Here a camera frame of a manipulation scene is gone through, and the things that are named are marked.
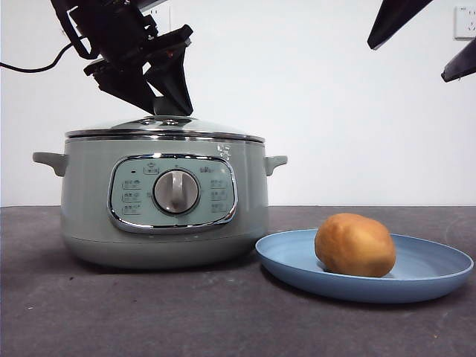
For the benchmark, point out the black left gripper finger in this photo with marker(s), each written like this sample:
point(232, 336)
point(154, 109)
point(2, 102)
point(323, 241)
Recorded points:
point(126, 91)
point(175, 82)

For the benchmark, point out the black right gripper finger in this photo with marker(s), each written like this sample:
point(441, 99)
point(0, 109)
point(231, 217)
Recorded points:
point(463, 63)
point(398, 18)

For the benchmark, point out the glass lid with green knob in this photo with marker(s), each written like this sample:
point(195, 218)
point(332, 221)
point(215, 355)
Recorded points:
point(167, 126)

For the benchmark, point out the brown potato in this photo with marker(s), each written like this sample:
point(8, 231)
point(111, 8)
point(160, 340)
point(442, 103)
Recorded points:
point(353, 245)

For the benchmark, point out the pale green electric steamer pot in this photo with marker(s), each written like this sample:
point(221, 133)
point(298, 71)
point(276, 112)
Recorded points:
point(93, 208)

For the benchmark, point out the blue round plate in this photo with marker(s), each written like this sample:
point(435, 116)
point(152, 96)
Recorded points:
point(282, 256)

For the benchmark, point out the white wall socket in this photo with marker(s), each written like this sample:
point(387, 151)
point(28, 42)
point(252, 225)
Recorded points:
point(163, 18)
point(466, 22)

